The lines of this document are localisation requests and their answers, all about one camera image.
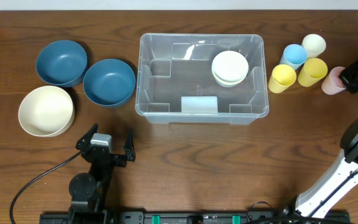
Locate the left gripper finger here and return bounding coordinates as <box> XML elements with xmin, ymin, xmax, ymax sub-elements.
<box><xmin>124</xmin><ymin>129</ymin><xmax>135</xmax><ymax>162</ymax></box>
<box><xmin>75</xmin><ymin>123</ymin><xmax>98</xmax><ymax>151</ymax></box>

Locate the pink cup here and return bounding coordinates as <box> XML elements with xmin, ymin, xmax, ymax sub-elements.
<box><xmin>321</xmin><ymin>67</ymin><xmax>346</xmax><ymax>95</ymax></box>

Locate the yellow cup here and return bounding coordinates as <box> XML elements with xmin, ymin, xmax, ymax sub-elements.
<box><xmin>298</xmin><ymin>58</ymin><xmax>328</xmax><ymax>87</ymax></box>
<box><xmin>268</xmin><ymin>64</ymin><xmax>296</xmax><ymax>93</ymax></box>

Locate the light blue cup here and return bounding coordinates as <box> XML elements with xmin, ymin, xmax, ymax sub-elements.
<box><xmin>280</xmin><ymin>44</ymin><xmax>307</xmax><ymax>70</ymax></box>

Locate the yellow small bowl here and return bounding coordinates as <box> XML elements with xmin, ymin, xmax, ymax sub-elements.
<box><xmin>213</xmin><ymin>74</ymin><xmax>245</xmax><ymax>83</ymax></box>

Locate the white small bowl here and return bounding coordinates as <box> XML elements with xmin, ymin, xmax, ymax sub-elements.
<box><xmin>211</xmin><ymin>50</ymin><xmax>249</xmax><ymax>82</ymax></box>

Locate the grey small bowl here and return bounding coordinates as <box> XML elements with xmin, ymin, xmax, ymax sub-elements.
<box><xmin>218</xmin><ymin>82</ymin><xmax>239</xmax><ymax>88</ymax></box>

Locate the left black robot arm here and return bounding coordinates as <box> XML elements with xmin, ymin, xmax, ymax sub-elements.
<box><xmin>68</xmin><ymin>124</ymin><xmax>135</xmax><ymax>223</ymax></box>

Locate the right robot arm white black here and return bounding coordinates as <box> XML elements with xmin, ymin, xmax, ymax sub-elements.
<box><xmin>291</xmin><ymin>60</ymin><xmax>358</xmax><ymax>218</ymax></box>

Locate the dark blue bowl near container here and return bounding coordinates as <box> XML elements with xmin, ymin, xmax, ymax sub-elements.
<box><xmin>83</xmin><ymin>59</ymin><xmax>136</xmax><ymax>108</ymax></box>

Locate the clear plastic storage container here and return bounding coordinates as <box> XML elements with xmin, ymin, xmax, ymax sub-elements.
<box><xmin>135</xmin><ymin>33</ymin><xmax>269</xmax><ymax>124</ymax></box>

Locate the cream cup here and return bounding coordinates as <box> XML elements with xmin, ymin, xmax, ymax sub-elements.
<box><xmin>301</xmin><ymin>34</ymin><xmax>326</xmax><ymax>58</ymax></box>

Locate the cream large bowl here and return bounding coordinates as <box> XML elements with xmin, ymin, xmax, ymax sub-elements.
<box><xmin>18</xmin><ymin>86</ymin><xmax>75</xmax><ymax>137</ymax></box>

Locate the dark blue bowl far left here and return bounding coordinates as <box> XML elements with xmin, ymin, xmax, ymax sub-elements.
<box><xmin>35</xmin><ymin>40</ymin><xmax>88</xmax><ymax>88</ymax></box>

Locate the black cable left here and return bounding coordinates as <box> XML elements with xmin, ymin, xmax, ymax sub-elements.
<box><xmin>9</xmin><ymin>151</ymin><xmax>83</xmax><ymax>224</ymax></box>

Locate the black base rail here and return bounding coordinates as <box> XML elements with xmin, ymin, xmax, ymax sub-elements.
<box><xmin>39</xmin><ymin>210</ymin><xmax>352</xmax><ymax>224</ymax></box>

